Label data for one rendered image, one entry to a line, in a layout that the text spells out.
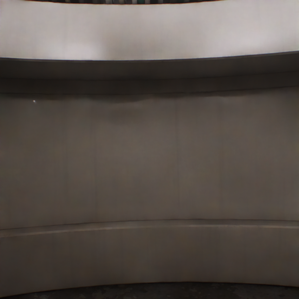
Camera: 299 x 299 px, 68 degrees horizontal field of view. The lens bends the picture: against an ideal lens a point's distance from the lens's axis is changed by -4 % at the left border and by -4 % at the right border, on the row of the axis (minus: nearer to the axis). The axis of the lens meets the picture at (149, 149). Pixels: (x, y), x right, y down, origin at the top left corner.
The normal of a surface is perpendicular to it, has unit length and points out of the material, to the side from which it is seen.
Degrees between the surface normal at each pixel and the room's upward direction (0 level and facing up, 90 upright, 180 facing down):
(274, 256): 90
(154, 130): 90
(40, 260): 90
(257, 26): 90
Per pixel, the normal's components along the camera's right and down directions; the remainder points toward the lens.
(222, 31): -0.15, 0.00
